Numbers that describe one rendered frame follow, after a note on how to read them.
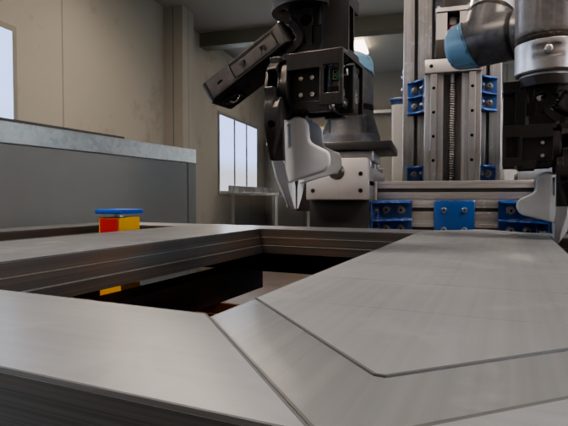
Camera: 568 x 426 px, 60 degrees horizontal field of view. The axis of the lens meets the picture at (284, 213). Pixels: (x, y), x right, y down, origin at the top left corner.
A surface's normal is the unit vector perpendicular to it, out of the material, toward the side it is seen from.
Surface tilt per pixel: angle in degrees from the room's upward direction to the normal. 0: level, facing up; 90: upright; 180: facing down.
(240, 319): 0
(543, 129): 90
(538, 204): 93
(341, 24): 90
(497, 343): 0
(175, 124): 90
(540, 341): 0
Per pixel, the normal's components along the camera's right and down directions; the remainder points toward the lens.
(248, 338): 0.00, -1.00
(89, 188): 0.91, 0.01
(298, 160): -0.42, 0.08
